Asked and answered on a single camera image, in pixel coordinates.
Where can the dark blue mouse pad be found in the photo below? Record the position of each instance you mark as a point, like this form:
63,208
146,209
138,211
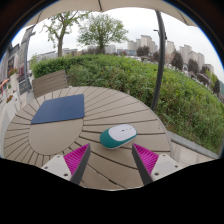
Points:
58,108

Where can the dark curved parasol pole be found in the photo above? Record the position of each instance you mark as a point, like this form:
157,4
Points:
160,60

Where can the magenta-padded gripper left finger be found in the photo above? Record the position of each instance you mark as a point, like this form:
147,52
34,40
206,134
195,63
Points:
60,165

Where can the green hedge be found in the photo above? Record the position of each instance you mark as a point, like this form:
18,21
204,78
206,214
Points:
133,80

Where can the white and teal computer mouse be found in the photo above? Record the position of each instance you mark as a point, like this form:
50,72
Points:
116,135

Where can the group of pale apartment buildings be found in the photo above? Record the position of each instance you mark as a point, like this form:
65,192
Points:
146,41

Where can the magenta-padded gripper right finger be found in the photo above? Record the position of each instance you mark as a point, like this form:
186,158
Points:
163,165

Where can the beige slatted outdoor chair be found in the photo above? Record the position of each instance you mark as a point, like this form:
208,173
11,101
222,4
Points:
50,83

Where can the round leafy green tree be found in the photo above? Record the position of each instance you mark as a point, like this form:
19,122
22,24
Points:
101,31

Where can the tall grey sign pillar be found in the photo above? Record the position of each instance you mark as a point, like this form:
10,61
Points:
26,63

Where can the tall tree with bare trunk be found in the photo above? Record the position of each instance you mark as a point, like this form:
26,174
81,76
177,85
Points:
60,36

